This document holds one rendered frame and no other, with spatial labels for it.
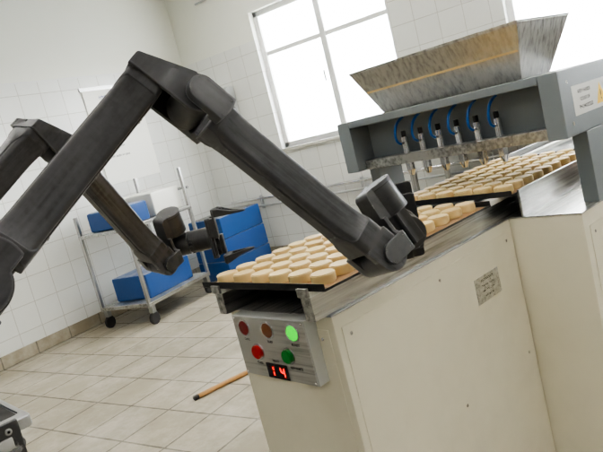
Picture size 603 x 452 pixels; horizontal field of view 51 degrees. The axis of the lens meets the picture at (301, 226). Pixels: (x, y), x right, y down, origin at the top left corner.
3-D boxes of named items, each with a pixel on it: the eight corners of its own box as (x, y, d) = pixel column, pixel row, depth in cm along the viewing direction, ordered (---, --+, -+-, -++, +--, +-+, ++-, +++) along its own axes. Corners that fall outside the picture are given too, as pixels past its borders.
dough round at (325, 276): (331, 284, 118) (328, 274, 118) (308, 287, 120) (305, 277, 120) (341, 276, 123) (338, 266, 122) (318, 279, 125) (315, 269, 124)
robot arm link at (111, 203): (32, 152, 129) (64, 155, 123) (49, 133, 132) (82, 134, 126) (145, 273, 158) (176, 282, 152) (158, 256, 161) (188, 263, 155)
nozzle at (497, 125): (502, 160, 170) (490, 94, 167) (513, 159, 168) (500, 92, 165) (492, 166, 166) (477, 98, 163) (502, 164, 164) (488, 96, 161)
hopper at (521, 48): (414, 104, 214) (405, 63, 212) (578, 64, 172) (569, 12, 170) (358, 119, 195) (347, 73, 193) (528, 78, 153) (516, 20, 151)
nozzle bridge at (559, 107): (420, 202, 226) (398, 108, 221) (633, 180, 172) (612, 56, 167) (360, 228, 205) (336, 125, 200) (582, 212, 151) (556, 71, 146)
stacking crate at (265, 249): (245, 264, 645) (240, 245, 642) (275, 262, 620) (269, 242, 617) (204, 284, 600) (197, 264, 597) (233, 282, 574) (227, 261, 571)
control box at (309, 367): (257, 366, 144) (241, 309, 142) (331, 379, 126) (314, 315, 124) (245, 373, 142) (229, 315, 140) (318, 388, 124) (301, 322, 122)
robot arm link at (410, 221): (406, 258, 103) (434, 238, 102) (380, 224, 102) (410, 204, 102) (400, 250, 110) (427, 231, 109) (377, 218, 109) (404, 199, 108)
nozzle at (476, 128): (483, 163, 174) (469, 99, 172) (493, 162, 172) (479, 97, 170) (471, 169, 171) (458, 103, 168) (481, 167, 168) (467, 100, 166)
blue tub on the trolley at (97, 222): (118, 224, 533) (113, 205, 531) (151, 218, 511) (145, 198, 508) (91, 233, 508) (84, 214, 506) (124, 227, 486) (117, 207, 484)
